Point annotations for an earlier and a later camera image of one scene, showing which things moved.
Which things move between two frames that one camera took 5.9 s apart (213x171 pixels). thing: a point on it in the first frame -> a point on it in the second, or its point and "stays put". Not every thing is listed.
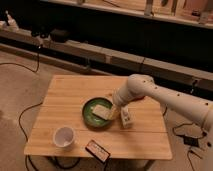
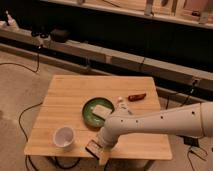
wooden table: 76,109 stays put
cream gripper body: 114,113 -> 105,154
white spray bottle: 12,25 stays put
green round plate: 88,108 stays put
